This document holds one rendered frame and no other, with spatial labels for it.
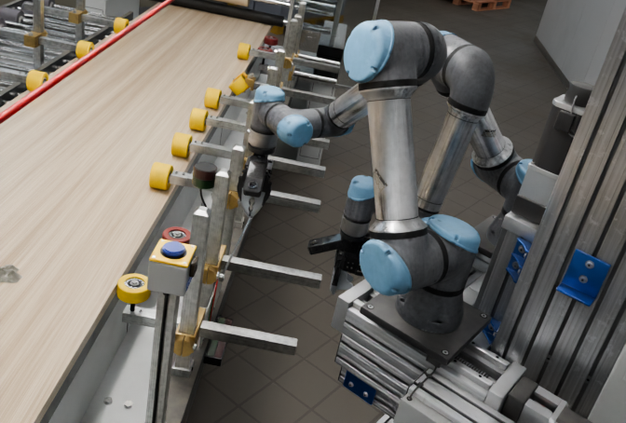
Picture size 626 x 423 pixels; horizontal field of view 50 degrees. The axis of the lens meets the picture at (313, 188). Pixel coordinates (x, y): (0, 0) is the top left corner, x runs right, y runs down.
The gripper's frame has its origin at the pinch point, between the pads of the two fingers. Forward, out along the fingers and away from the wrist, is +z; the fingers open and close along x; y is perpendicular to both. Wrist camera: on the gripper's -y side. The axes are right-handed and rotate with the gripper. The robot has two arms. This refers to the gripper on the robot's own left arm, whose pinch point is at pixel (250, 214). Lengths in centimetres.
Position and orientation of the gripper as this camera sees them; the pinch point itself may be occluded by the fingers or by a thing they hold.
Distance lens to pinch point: 180.8
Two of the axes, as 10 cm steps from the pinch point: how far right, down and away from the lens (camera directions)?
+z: -1.8, 8.8, 4.4
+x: -9.8, -2.0, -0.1
